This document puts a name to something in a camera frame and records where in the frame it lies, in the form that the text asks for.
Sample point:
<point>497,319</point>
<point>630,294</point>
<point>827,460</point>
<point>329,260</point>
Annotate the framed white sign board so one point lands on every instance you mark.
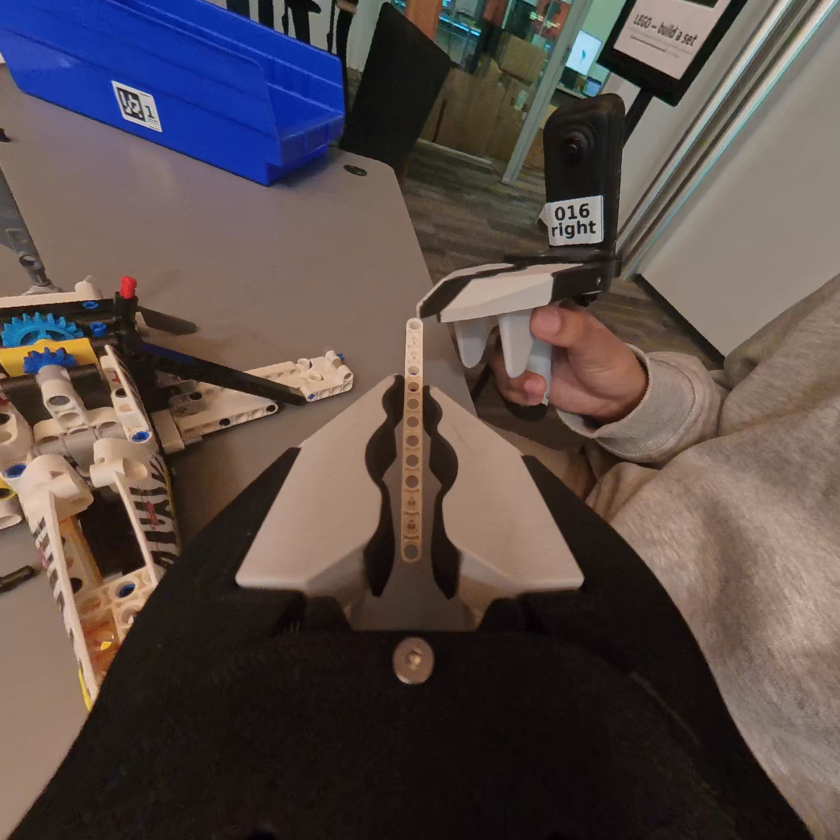
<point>669,39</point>

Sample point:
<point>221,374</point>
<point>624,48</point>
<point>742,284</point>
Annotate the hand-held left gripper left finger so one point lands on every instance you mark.
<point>308,525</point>

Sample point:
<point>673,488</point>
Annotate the long white lego beam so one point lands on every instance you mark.
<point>413,459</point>

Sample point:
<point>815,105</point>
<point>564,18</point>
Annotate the black chair backrest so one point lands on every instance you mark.
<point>394,85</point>

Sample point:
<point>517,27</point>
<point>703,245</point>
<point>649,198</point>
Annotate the person's right hand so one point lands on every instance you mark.
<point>597,374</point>

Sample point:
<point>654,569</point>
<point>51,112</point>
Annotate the stack of cardboard boxes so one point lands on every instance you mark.
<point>485,105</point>

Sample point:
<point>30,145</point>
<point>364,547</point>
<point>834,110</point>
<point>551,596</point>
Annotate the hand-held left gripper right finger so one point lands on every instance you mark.
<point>512,525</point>

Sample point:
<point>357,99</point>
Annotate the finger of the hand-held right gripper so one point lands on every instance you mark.
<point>544,268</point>
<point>499,298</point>

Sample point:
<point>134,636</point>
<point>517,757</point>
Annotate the blue plastic bin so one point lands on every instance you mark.
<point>197,85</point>

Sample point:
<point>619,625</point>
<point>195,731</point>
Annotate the zebra striped lego airplane model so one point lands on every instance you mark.
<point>85,459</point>

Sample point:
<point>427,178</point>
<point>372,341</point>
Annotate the person's right forearm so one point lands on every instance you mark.
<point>669,407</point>

